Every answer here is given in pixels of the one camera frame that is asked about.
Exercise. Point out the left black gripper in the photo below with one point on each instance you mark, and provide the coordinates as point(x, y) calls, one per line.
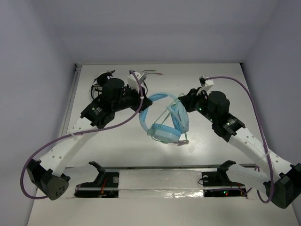
point(140, 103)

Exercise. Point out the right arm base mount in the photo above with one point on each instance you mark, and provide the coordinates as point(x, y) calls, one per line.
point(217, 183)

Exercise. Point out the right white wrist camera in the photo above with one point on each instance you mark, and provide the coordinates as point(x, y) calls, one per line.
point(206, 84)

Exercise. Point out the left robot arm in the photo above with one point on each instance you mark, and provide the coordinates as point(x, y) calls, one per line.
point(114, 104)

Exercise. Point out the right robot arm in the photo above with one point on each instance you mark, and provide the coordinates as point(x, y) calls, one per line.
point(279, 179)

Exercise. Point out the foil covered panel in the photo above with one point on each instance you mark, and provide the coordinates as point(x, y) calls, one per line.
point(160, 183)

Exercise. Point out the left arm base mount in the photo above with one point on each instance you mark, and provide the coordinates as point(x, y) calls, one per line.
point(105, 185)

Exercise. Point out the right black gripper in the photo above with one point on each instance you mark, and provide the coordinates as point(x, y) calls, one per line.
point(188, 100)

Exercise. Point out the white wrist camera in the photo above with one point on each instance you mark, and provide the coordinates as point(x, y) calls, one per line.
point(206, 84)
point(135, 79)

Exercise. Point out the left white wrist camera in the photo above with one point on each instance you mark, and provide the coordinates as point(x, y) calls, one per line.
point(135, 79)

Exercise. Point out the light blue headphones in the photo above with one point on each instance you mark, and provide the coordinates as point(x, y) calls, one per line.
point(172, 125)

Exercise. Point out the black and white headphones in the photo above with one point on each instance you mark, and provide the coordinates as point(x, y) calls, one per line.
point(99, 81)

